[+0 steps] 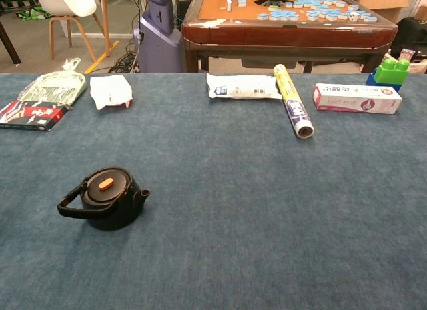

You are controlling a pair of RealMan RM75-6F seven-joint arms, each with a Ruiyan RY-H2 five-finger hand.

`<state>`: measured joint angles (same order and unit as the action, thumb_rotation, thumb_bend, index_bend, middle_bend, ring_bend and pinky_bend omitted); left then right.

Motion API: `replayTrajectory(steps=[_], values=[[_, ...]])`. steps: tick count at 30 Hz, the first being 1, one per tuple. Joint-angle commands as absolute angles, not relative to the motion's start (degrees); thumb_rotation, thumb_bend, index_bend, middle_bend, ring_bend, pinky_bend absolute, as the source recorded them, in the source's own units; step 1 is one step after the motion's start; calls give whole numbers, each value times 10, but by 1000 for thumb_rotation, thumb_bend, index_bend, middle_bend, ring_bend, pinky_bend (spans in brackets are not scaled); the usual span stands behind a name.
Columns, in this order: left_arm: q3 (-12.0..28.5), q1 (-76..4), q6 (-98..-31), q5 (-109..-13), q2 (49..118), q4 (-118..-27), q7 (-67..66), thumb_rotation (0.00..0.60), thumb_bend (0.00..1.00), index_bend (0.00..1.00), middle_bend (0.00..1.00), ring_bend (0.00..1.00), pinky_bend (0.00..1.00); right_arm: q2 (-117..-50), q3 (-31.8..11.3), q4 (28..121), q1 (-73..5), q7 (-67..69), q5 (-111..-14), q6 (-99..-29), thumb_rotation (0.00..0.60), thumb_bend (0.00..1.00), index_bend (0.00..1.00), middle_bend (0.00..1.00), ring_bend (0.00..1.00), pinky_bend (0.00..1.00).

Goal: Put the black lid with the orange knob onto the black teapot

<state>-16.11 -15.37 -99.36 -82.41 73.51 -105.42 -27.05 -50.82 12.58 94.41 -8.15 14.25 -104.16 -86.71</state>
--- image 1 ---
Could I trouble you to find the black lid orange knob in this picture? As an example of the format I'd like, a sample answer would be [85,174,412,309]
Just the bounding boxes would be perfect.
[82,167,131,204]

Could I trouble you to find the blue felt table cover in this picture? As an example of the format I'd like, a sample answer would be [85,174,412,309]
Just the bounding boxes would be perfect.
[0,72,427,310]

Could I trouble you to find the white pouch blue print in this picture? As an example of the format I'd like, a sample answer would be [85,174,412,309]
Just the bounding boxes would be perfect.
[205,72,284,101]

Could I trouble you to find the cling film roll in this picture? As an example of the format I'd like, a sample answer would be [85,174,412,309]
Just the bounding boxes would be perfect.
[273,63,316,140]

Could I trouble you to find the blue grey machine base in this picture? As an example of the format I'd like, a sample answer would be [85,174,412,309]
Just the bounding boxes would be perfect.
[133,0,185,73]

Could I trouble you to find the brown mahjong table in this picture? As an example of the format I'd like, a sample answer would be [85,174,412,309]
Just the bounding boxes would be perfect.
[181,0,400,74]

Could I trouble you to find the white pink toothpaste box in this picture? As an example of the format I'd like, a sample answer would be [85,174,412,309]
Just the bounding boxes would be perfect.
[312,83,403,115]

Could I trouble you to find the wooden pole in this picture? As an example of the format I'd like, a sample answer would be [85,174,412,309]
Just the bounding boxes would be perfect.
[99,0,113,59]

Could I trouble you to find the blue toy building block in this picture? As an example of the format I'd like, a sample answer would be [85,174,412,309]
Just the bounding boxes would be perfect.
[365,67,403,93]

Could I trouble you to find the black red flat box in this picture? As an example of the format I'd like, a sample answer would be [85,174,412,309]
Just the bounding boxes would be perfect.
[0,99,69,132]

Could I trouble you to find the green toy building block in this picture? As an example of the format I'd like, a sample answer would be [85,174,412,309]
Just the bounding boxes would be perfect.
[373,58,410,85]

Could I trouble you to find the white chair wooden legs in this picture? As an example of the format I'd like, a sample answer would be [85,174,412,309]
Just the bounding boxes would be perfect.
[32,0,114,63]

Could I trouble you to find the small printed box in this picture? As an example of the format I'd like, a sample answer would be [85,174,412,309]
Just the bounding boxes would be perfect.
[398,48,416,63]

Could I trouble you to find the cardboard box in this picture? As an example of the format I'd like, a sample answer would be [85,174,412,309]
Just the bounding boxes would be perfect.
[346,0,427,24]

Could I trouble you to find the green bag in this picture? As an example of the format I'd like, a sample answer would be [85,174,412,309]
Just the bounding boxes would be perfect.
[15,5,54,21]

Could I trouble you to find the black bag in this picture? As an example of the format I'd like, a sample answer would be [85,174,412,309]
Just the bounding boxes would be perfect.
[390,17,427,61]

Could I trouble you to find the dark furniture leg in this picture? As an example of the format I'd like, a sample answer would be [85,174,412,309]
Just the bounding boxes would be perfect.
[0,21,22,65]

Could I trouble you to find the black teapot with handle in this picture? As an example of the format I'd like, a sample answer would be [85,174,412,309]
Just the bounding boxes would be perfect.
[57,166,151,231]

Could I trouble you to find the black floor cable bundle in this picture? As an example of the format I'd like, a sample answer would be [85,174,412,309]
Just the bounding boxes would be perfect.
[108,39,141,74]

